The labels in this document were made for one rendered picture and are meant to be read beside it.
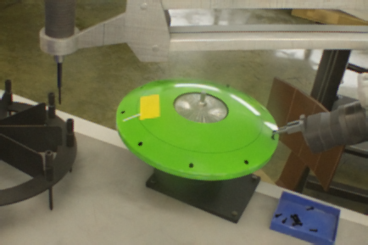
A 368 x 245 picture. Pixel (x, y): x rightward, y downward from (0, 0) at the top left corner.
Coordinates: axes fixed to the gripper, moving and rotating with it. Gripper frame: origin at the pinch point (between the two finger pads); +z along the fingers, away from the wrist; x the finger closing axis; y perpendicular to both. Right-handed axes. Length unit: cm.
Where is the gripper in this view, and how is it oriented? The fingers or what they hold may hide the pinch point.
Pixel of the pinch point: (273, 132)
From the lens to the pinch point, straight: 92.4
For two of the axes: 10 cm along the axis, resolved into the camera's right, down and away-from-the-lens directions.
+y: 4.4, 8.2, 3.8
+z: -8.6, 2.5, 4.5
